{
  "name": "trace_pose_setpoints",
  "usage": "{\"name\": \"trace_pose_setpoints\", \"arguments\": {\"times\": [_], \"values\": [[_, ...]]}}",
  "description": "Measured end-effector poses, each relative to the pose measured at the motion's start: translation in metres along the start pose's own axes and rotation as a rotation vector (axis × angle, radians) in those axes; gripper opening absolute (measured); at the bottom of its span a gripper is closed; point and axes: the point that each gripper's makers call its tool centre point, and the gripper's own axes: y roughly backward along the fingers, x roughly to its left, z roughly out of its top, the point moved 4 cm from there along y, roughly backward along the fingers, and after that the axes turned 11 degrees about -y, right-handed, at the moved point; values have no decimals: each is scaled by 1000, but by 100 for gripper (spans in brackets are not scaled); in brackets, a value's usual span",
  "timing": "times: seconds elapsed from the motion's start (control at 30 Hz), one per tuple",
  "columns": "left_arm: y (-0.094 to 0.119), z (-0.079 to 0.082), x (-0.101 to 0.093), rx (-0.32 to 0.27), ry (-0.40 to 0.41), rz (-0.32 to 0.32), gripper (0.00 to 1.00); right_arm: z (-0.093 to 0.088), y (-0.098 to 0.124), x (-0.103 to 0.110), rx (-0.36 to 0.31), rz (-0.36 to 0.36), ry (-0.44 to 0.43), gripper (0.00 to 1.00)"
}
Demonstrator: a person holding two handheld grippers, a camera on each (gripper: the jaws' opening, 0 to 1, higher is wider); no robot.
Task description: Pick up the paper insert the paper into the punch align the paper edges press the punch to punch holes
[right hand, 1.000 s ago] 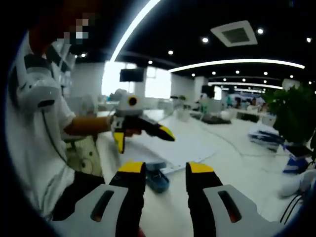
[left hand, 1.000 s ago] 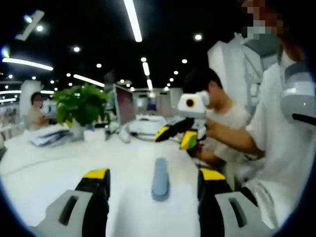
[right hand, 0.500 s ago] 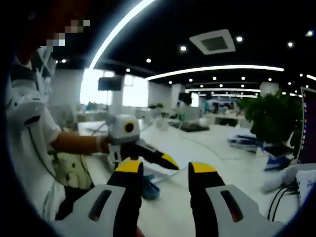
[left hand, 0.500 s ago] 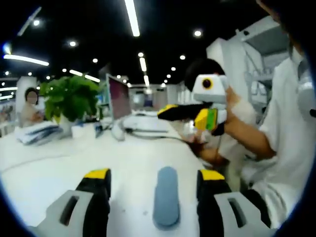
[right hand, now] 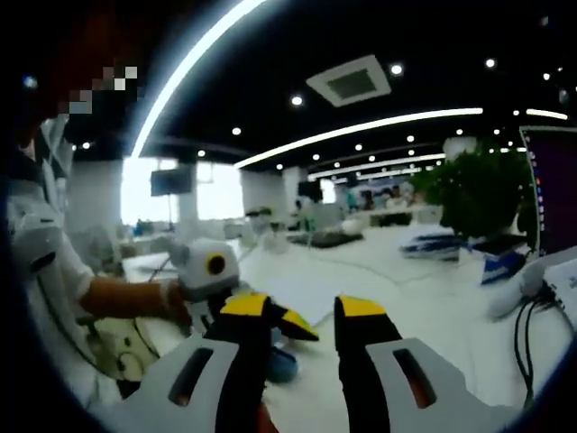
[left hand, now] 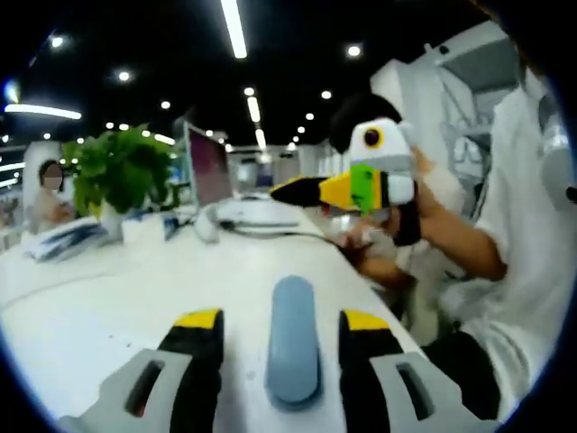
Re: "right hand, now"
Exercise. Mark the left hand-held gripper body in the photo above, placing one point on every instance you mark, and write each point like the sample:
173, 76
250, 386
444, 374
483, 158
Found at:
194, 270

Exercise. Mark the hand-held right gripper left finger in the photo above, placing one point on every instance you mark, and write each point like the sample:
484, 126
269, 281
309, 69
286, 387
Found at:
194, 374

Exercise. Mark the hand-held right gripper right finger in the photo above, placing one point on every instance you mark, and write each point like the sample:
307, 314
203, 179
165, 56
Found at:
392, 383

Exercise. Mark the white closed laptop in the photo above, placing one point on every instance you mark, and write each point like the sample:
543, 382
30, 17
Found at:
563, 279

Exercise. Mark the person's head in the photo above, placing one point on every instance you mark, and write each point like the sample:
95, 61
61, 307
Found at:
81, 40

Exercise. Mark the black display screen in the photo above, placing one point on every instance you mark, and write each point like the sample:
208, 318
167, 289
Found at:
171, 182

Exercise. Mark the white monitor stand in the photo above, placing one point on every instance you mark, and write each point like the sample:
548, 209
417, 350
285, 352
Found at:
518, 288

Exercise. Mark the curved ceiling light strip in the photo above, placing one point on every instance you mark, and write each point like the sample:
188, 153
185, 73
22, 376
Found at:
451, 113
139, 146

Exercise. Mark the person's left hand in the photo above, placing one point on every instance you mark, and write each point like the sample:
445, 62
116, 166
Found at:
176, 302

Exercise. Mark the beige cloth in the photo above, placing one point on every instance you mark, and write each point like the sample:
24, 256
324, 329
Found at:
121, 352

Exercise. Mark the person's right hand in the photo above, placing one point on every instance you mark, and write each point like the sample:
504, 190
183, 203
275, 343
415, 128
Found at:
267, 421

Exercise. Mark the white grey chest device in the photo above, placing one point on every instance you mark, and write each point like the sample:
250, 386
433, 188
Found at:
40, 239

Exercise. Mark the person in white shirt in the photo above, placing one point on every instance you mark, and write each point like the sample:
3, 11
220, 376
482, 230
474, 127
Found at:
74, 270

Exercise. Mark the dark grey tray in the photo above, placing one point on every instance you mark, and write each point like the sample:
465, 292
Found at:
324, 239

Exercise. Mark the small green plant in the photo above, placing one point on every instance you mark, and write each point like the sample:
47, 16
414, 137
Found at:
259, 212

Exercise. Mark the green potted plant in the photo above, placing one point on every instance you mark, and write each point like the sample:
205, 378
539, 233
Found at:
478, 194

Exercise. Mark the black flat device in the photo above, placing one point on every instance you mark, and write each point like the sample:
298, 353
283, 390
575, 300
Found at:
496, 243

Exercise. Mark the stack of blue white booklets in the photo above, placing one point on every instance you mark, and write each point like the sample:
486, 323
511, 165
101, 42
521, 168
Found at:
428, 245

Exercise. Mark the white paper sheet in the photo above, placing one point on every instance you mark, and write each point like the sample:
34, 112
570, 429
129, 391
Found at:
306, 297

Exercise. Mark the white ceiling air vent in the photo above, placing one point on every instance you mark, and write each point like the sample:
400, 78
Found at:
349, 81

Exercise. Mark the green bottle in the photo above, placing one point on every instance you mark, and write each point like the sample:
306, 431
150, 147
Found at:
309, 221

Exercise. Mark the white rounded object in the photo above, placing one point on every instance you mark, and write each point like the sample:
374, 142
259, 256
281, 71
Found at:
353, 226

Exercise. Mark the blue white box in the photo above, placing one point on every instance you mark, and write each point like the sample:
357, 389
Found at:
500, 268

